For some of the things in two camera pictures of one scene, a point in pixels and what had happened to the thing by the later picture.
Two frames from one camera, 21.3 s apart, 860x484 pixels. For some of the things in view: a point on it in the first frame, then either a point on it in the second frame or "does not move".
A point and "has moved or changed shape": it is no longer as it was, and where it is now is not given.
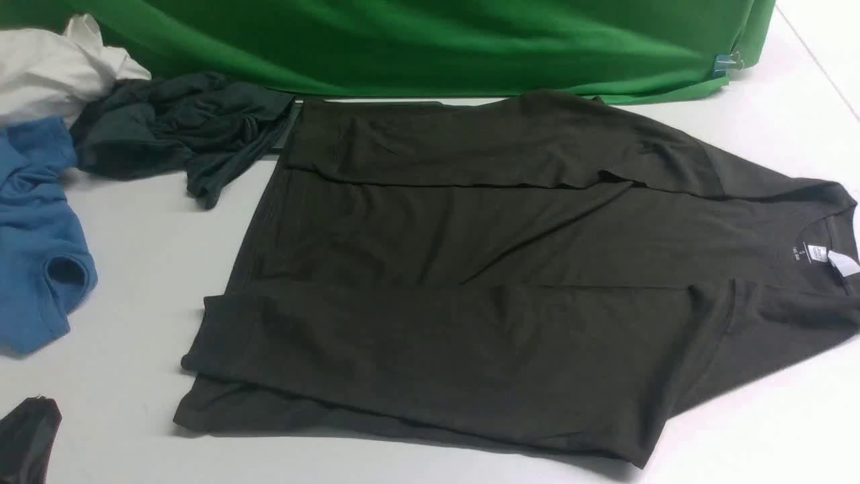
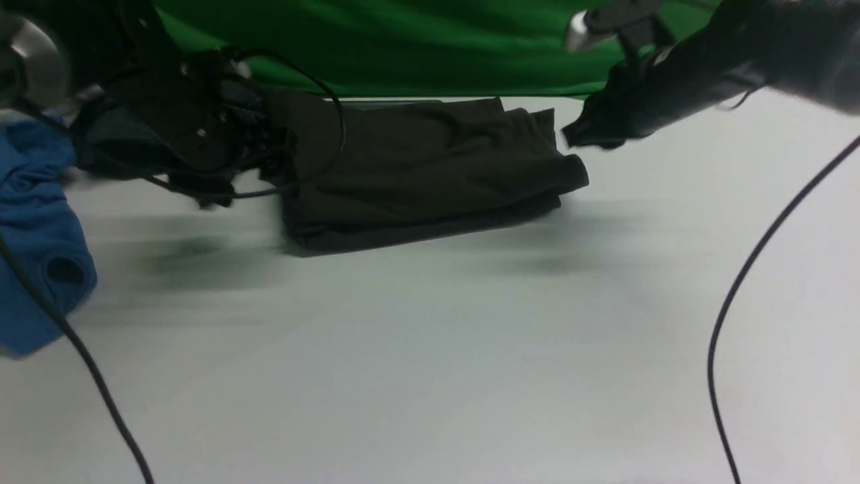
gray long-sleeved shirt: (543, 271) has moved or changed shape
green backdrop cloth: (627, 51) does not move
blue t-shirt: (46, 273) does not move
